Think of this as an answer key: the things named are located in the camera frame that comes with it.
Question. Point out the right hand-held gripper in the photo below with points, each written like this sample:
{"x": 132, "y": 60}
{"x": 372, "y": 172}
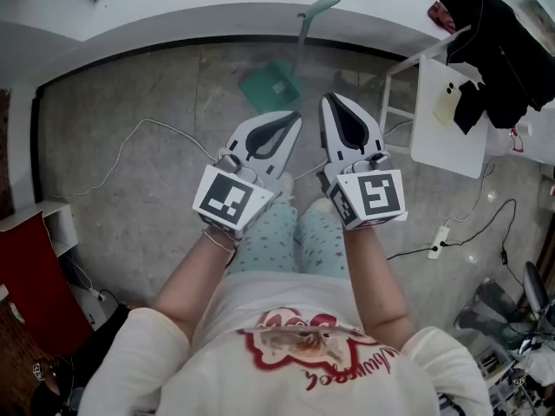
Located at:
{"x": 373, "y": 193}

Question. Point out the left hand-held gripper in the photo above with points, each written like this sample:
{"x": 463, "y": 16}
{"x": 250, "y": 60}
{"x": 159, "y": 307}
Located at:
{"x": 230, "y": 199}

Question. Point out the person's left forearm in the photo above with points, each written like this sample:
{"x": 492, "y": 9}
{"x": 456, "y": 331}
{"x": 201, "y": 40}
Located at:
{"x": 195, "y": 285}

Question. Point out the person's right forearm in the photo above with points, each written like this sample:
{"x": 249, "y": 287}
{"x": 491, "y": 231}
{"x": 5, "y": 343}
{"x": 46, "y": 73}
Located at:
{"x": 377, "y": 285}

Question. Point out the person's white shoe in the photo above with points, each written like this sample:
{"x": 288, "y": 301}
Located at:
{"x": 286, "y": 185}
{"x": 321, "y": 206}

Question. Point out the person's light blue star trousers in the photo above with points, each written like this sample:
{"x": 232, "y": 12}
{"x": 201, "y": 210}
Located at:
{"x": 269, "y": 241}

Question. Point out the white chair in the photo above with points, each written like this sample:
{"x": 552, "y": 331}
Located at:
{"x": 446, "y": 145}

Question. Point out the cream smartphone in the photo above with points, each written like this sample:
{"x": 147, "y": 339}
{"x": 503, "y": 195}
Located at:
{"x": 446, "y": 102}

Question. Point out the white power strip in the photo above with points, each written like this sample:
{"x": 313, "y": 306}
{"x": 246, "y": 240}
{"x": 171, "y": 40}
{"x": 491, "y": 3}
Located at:
{"x": 439, "y": 242}

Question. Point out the white window sill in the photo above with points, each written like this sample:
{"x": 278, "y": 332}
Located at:
{"x": 217, "y": 11}

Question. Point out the dark red cloth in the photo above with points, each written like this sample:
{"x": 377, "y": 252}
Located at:
{"x": 440, "y": 15}

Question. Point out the white plastic bottle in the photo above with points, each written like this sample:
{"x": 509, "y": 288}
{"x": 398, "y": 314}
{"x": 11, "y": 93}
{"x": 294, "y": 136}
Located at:
{"x": 513, "y": 139}

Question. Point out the black jacket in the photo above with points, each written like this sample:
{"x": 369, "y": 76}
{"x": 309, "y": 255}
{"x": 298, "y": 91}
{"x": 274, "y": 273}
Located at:
{"x": 498, "y": 50}

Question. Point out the white shelf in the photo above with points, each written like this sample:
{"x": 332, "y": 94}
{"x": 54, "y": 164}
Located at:
{"x": 60, "y": 228}

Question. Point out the person's white printed shirt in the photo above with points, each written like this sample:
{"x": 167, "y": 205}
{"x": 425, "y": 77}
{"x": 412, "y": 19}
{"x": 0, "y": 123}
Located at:
{"x": 277, "y": 375}

